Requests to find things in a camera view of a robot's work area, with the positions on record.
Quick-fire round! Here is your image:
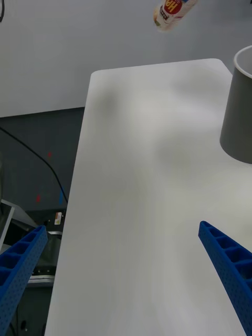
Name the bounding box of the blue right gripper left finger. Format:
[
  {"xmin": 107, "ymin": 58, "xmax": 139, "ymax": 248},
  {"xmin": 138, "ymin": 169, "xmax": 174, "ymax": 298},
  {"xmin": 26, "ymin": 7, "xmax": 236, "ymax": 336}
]
[{"xmin": 0, "ymin": 225, "xmax": 49, "ymax": 336}]

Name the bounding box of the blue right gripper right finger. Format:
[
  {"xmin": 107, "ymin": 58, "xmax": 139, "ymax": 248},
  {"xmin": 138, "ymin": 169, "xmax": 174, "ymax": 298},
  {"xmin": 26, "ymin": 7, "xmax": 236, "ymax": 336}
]
[{"xmin": 198, "ymin": 220, "xmax": 252, "ymax": 336}]

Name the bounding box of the clear bottle with red cap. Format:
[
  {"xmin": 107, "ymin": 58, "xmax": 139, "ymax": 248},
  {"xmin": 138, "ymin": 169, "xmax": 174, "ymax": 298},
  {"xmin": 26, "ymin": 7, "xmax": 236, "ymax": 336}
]
[{"xmin": 153, "ymin": 0, "xmax": 200, "ymax": 34}]

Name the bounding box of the grey plastic bin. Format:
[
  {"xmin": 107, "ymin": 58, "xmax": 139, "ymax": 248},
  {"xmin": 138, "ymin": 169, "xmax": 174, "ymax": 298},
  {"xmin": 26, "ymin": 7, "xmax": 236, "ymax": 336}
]
[{"xmin": 219, "ymin": 44, "xmax": 252, "ymax": 165}]

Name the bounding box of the black floor cable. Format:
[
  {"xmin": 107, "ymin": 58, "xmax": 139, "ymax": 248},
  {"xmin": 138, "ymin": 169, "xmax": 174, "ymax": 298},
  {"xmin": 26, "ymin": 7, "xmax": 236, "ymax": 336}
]
[{"xmin": 0, "ymin": 127, "xmax": 68, "ymax": 204}]

